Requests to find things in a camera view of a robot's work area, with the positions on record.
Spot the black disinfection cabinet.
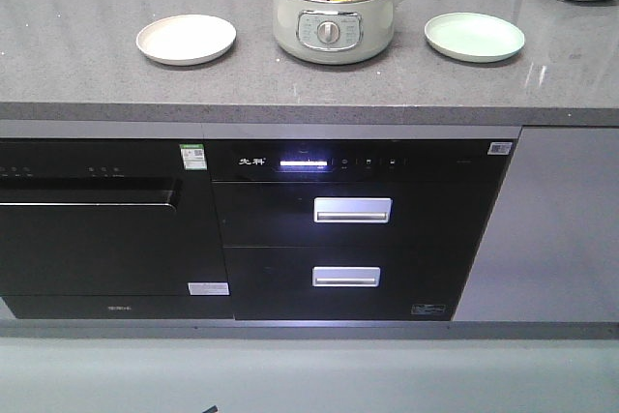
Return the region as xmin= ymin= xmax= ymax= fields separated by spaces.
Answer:
xmin=206 ymin=139 xmax=514 ymax=321

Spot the green energy label sticker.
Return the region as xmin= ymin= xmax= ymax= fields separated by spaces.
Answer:
xmin=179 ymin=144 xmax=208 ymax=171

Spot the green electric cooking pot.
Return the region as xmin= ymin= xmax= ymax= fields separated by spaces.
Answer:
xmin=272 ymin=0 xmax=404 ymax=65

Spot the cream white plate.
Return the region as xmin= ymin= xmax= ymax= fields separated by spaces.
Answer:
xmin=135 ymin=15 xmax=237 ymax=66

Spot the light green plate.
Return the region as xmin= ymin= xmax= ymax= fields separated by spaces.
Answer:
xmin=424 ymin=13 xmax=526 ymax=63

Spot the black built-in dishwasher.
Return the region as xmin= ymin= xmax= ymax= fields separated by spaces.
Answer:
xmin=1 ymin=138 xmax=233 ymax=319

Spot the black tape strip top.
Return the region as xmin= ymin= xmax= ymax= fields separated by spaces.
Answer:
xmin=202 ymin=405 xmax=219 ymax=413

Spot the grey cabinet door right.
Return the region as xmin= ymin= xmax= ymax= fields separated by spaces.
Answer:
xmin=455 ymin=128 xmax=618 ymax=323

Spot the grey stone countertop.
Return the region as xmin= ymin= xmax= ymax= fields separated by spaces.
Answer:
xmin=1 ymin=0 xmax=618 ymax=127

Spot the upper silver drawer handle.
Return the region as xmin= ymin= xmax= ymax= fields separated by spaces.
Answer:
xmin=313 ymin=197 xmax=393 ymax=223

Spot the silver drawer handle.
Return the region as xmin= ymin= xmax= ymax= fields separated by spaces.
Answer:
xmin=311 ymin=266 xmax=381 ymax=287
xmin=313 ymin=197 xmax=393 ymax=223

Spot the lower silver drawer handle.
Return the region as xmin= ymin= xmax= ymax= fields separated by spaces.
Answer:
xmin=311 ymin=266 xmax=381 ymax=287

